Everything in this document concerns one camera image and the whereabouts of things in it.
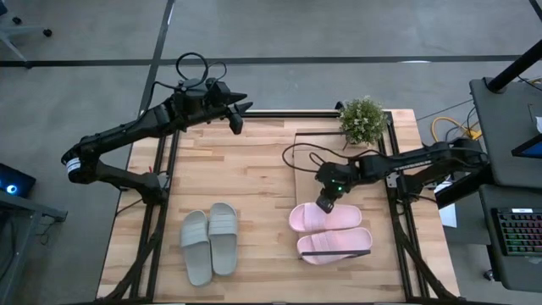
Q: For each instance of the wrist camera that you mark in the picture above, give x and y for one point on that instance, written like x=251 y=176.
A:
x=326 y=203
x=236 y=124

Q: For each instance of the grey desk with pole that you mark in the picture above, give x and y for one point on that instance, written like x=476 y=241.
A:
x=504 y=127

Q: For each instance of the black computer with blue light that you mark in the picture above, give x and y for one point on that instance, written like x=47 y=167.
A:
x=19 y=180

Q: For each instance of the grey desk with keyboard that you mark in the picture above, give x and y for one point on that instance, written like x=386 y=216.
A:
x=521 y=271

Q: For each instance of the wooden shoe shelf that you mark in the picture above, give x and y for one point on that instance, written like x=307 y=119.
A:
x=309 y=186

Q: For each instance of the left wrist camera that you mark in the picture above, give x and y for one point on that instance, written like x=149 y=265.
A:
x=236 y=124

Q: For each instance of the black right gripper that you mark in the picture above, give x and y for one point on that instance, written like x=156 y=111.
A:
x=334 y=175

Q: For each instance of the black pole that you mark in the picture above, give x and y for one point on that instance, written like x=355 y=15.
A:
x=512 y=68

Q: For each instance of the blue screen tablet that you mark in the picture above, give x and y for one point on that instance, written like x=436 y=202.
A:
x=531 y=149

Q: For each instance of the grey rubber slide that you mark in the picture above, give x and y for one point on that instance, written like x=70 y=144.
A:
x=197 y=254
x=223 y=245

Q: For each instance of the grey office chair base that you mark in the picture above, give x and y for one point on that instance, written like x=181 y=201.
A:
x=21 y=29

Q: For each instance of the grey side bench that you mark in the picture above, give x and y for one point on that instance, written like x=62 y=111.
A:
x=25 y=203

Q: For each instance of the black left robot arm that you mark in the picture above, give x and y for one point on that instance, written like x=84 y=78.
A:
x=127 y=129

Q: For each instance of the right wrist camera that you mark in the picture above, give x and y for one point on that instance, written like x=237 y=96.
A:
x=326 y=203

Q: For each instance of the backlit computer keyboard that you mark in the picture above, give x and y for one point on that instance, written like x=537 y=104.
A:
x=523 y=233

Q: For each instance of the pink rubber slide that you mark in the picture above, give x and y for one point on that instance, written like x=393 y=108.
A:
x=305 y=218
x=339 y=241

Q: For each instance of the black aluminium table frame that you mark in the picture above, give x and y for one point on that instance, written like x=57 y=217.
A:
x=275 y=114

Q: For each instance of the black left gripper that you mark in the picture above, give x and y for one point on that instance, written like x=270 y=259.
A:
x=203 y=103

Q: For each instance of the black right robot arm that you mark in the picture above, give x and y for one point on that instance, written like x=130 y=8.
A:
x=415 y=161

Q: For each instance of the small green potted plant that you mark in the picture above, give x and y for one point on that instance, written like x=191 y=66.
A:
x=362 y=120

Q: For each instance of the white paper sheet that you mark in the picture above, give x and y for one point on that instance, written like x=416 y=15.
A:
x=449 y=216

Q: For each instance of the black desk caster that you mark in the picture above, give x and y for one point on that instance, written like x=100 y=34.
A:
x=489 y=275

